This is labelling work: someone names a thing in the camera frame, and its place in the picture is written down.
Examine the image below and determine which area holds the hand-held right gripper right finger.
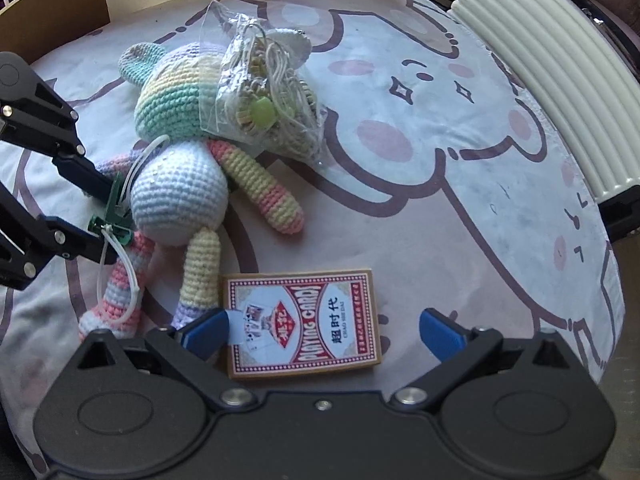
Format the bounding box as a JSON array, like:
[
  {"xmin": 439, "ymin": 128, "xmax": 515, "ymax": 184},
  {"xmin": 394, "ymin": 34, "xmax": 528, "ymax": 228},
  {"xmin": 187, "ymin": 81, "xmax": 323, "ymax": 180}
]
[{"xmin": 391, "ymin": 308, "xmax": 585, "ymax": 407}]

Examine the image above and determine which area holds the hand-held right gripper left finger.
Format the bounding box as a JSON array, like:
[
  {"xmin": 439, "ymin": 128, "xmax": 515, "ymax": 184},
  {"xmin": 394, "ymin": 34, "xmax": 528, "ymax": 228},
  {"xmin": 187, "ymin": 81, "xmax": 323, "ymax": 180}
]
[{"xmin": 65, "ymin": 308, "xmax": 261, "ymax": 408}]

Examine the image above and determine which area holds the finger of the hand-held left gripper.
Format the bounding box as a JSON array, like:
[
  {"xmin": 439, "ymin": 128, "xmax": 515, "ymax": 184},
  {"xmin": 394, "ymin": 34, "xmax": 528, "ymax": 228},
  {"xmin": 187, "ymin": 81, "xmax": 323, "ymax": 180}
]
[
  {"xmin": 0, "ymin": 51, "xmax": 122, "ymax": 202},
  {"xmin": 0, "ymin": 180, "xmax": 110, "ymax": 292}
]

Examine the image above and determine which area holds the pastel crochet bunny toy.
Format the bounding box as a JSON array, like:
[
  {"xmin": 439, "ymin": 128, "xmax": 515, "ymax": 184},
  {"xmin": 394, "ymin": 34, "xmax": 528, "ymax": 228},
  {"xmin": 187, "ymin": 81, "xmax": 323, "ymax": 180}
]
[{"xmin": 77, "ymin": 27, "xmax": 315, "ymax": 344}]

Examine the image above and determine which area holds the red playing card box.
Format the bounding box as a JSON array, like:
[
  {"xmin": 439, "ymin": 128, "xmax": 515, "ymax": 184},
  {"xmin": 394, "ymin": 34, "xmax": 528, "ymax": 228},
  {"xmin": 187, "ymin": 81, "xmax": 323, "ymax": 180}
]
[{"xmin": 221, "ymin": 268, "xmax": 389, "ymax": 380}]

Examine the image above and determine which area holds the clear bag of beaded cords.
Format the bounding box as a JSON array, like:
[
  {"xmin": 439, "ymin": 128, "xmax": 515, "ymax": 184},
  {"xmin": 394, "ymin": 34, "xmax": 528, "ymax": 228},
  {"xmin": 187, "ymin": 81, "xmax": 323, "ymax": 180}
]
[{"xmin": 197, "ymin": 0, "xmax": 332, "ymax": 167}]

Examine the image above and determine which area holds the bear printed blanket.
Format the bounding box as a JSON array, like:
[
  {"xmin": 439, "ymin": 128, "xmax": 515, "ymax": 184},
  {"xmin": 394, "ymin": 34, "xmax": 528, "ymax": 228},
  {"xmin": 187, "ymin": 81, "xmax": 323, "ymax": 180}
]
[{"xmin": 0, "ymin": 0, "xmax": 627, "ymax": 463}]

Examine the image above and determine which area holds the cream ribbed suitcase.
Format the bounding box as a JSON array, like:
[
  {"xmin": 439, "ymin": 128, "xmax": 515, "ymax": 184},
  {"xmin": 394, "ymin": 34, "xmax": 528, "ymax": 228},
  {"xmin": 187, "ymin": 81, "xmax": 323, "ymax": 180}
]
[{"xmin": 449, "ymin": 0, "xmax": 640, "ymax": 242}]

